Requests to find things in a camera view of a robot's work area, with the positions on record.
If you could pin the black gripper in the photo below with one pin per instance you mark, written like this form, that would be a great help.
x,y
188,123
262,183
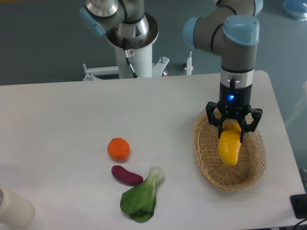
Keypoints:
x,y
234,100

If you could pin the yellow mango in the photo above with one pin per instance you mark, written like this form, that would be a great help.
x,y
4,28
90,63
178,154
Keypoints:
x,y
229,143

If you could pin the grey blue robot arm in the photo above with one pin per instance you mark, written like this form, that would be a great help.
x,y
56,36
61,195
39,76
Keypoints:
x,y
231,32

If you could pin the woven wicker basket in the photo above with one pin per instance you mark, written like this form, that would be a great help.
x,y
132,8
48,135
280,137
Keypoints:
x,y
251,160

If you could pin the black device at edge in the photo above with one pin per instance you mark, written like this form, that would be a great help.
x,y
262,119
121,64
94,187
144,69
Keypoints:
x,y
299,205

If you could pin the orange tangerine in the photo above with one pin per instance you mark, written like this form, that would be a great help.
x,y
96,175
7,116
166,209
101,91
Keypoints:
x,y
118,149

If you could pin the purple sweet potato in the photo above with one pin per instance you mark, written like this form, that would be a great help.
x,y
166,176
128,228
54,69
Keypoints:
x,y
126,177

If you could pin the blue object top corner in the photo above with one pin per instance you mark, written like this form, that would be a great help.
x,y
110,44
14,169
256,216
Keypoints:
x,y
296,9

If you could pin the green bok choy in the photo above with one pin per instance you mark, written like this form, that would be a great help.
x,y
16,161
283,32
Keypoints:
x,y
139,202

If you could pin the cream cylinder bottle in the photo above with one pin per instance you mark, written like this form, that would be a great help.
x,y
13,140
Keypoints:
x,y
15,211

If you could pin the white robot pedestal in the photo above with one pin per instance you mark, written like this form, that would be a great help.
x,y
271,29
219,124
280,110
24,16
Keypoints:
x,y
132,44

